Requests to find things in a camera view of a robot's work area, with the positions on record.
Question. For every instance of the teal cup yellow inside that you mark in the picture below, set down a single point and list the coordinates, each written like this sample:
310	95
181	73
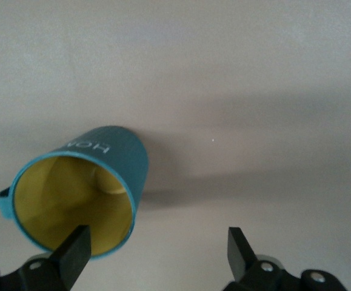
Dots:
123	157

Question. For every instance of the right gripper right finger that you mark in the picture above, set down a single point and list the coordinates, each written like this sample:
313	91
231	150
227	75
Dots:
239	251

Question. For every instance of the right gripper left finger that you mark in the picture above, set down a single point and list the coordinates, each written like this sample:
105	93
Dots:
72	257

